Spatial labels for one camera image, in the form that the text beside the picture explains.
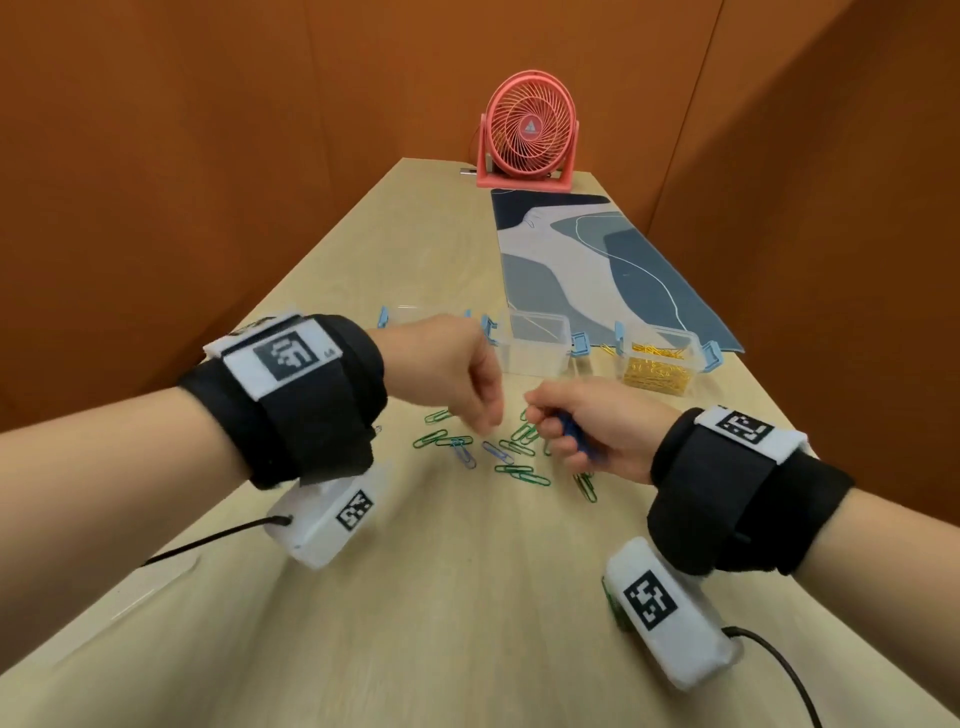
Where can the pile of mixed paper clips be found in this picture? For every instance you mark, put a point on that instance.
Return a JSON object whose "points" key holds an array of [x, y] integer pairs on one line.
{"points": [[517, 471]]}

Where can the bunch of blue paper clips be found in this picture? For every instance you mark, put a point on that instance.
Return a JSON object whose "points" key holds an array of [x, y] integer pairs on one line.
{"points": [[576, 439]]}

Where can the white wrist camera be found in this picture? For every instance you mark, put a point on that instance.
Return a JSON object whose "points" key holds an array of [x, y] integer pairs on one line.
{"points": [[315, 532], [682, 637]]}

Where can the blue patterned desk mat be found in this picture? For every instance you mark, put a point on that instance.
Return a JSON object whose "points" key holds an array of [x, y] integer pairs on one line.
{"points": [[645, 277]]}

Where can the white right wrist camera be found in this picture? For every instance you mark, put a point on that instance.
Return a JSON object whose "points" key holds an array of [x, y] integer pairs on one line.
{"points": [[682, 637]]}

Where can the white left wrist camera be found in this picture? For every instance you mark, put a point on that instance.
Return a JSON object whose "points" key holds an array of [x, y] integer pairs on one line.
{"points": [[315, 532]]}

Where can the single green paper clip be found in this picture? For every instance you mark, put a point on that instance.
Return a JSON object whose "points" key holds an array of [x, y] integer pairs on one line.
{"points": [[615, 607]]}

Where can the person's left forearm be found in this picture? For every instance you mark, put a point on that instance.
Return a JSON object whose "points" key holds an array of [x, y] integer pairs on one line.
{"points": [[97, 510]]}

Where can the heap of gold paper clips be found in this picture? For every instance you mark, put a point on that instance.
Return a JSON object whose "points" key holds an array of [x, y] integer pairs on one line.
{"points": [[656, 375]]}

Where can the black left wristband with tags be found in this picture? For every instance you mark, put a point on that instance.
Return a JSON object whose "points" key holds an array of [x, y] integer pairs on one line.
{"points": [[315, 427]]}

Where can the person's left hand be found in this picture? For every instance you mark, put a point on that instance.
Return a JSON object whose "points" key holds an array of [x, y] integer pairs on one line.
{"points": [[450, 367]]}

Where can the person's right hand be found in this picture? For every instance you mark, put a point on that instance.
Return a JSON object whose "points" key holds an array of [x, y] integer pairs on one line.
{"points": [[630, 435]]}

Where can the pink desk fan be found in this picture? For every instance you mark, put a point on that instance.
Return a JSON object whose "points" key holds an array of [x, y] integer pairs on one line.
{"points": [[529, 127]]}

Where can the person's right forearm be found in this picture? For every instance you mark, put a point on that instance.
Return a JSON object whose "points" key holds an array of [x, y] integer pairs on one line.
{"points": [[892, 592]]}

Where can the clear box with blue latches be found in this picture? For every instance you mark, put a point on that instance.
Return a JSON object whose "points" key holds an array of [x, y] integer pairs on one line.
{"points": [[536, 356], [660, 345], [386, 315]]}

